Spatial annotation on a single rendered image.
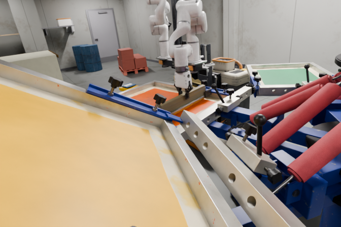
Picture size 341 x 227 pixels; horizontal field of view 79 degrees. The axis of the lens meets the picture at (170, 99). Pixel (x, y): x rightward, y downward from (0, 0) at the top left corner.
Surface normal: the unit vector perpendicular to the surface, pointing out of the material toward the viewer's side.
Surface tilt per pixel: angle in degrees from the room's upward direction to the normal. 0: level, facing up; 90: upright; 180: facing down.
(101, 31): 90
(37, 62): 90
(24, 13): 90
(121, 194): 32
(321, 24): 90
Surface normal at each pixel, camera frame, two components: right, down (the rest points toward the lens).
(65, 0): 0.57, 0.25
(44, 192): 0.43, -0.88
